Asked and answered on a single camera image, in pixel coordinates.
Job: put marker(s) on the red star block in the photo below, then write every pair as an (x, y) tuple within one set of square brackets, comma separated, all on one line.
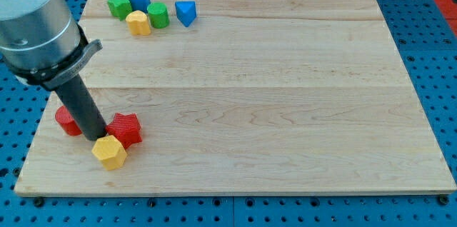
[(126, 128)]

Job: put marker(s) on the blue triangle block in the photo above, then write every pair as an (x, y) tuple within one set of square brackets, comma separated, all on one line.
[(186, 12)]

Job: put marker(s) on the green star block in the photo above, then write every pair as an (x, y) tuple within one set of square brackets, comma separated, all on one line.
[(120, 8)]

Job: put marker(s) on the wooden board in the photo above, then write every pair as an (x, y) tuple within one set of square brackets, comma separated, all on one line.
[(254, 98)]

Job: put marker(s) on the red cylinder block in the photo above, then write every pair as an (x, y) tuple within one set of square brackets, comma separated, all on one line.
[(67, 122)]

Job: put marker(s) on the yellow hexagon block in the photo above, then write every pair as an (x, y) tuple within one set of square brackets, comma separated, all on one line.
[(110, 152)]

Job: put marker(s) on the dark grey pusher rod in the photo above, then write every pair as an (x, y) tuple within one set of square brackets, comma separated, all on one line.
[(80, 104)]

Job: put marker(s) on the green cylinder block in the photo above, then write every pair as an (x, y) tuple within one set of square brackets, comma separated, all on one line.
[(158, 15)]

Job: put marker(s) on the blue pegboard base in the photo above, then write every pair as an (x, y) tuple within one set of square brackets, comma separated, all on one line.
[(423, 32)]

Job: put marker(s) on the yellow heart block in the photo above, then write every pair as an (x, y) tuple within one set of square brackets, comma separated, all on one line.
[(138, 23)]

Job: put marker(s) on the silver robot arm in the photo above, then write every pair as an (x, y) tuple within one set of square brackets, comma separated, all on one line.
[(41, 42)]

